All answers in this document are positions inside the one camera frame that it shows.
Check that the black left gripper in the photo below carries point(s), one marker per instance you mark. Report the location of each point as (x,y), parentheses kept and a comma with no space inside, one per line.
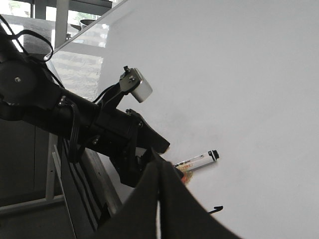
(117,135)

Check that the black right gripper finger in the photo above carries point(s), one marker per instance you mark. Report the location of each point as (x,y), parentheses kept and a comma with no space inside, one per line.
(181,215)

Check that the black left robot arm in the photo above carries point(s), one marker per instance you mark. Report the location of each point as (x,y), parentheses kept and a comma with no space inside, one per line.
(31,93)

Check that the black and white whiteboard marker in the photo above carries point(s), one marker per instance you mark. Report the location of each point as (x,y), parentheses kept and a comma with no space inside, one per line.
(188,166)

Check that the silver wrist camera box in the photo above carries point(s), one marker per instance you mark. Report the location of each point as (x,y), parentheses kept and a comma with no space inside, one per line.
(132,81)

